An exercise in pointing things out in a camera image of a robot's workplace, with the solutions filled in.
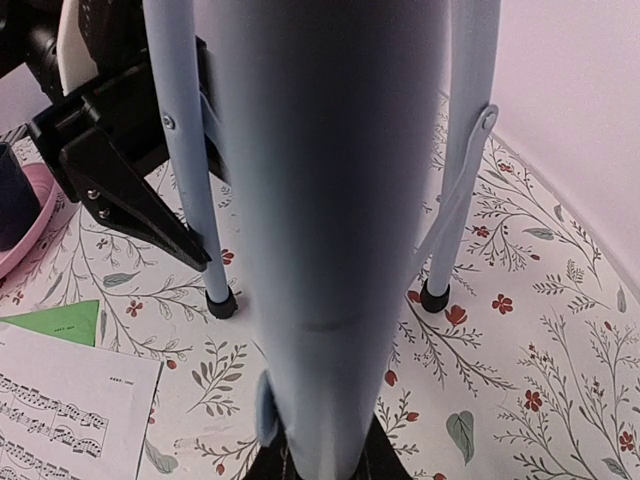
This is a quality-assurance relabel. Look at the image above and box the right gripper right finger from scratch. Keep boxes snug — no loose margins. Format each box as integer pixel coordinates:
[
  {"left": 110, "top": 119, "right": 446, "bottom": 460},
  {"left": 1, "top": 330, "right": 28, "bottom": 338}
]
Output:
[{"left": 362, "top": 416, "right": 412, "bottom": 480}]

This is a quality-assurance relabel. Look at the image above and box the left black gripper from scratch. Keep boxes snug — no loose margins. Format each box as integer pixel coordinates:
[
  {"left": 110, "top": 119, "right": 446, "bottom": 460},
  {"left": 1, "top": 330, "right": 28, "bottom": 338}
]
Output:
[{"left": 28, "top": 50, "right": 211, "bottom": 271}]

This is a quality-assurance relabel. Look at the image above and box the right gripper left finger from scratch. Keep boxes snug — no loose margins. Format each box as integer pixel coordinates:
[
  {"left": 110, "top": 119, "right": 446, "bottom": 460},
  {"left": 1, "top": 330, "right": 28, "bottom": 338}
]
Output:
[{"left": 247, "top": 432, "right": 295, "bottom": 480}]

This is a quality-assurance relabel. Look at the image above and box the white sheet music page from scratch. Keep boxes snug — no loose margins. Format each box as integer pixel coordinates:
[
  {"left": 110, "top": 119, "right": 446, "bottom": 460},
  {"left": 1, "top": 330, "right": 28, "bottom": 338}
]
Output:
[{"left": 1, "top": 323, "right": 161, "bottom": 479}]

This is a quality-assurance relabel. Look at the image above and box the light blue music stand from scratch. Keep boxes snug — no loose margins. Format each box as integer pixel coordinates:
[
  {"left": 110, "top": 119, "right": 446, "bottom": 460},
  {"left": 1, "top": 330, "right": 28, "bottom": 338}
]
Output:
[{"left": 143, "top": 1, "right": 500, "bottom": 479}]

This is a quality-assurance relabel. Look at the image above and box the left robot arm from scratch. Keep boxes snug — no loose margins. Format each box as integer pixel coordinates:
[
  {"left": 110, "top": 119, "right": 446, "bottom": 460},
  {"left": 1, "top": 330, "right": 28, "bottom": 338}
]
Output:
[{"left": 1, "top": 1, "right": 211, "bottom": 272}]

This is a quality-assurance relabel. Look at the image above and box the pink plate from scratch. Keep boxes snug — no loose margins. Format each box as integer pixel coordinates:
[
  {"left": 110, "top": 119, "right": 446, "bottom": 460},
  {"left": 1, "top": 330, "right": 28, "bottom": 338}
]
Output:
[{"left": 1, "top": 163, "right": 61, "bottom": 277}]

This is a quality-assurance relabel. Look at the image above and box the dark blue mug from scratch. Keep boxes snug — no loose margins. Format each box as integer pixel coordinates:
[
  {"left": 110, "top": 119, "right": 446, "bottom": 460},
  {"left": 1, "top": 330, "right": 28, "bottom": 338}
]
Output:
[{"left": 1, "top": 142, "right": 40, "bottom": 252}]

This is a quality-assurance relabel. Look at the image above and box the green sheet music page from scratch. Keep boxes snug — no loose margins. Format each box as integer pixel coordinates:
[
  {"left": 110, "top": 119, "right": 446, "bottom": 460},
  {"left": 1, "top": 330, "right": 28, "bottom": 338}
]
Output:
[{"left": 1, "top": 300, "right": 99, "bottom": 346}]

